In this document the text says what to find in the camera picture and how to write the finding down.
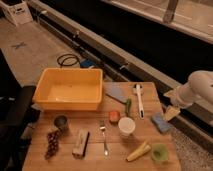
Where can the white storage crate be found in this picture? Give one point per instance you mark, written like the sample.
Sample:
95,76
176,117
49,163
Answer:
17,14

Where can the black chair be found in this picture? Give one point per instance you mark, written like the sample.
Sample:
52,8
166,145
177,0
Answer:
15,111

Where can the green plastic cup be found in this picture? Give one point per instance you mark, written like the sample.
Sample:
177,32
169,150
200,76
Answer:
159,153

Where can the yellow banana toy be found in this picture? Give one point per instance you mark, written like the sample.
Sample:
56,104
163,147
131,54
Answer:
141,150

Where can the silver fork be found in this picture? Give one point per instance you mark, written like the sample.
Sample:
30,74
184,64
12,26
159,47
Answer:
103,129

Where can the purple grapes toy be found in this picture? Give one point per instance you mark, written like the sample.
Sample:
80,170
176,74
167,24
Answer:
53,144

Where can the yellow plastic bin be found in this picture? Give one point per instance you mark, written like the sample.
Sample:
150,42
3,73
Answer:
69,89

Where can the wooden blackboard eraser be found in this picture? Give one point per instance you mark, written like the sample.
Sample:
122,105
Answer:
80,146

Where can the blue grey towel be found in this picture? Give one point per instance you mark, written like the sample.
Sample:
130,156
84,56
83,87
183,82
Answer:
114,91

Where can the blue object on floor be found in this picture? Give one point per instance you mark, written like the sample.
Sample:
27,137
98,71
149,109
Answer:
86,64

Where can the white paper cup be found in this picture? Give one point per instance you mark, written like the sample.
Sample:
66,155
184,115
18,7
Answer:
126,126

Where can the blue sponge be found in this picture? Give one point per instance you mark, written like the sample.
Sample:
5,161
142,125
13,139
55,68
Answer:
161,125

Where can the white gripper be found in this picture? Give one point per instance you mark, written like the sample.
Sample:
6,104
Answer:
180,97

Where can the green cucumber toy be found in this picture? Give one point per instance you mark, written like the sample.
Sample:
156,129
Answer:
128,106

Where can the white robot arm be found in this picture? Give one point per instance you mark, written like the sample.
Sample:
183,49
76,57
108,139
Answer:
199,86

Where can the small metal cup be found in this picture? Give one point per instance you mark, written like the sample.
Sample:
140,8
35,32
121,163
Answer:
61,122

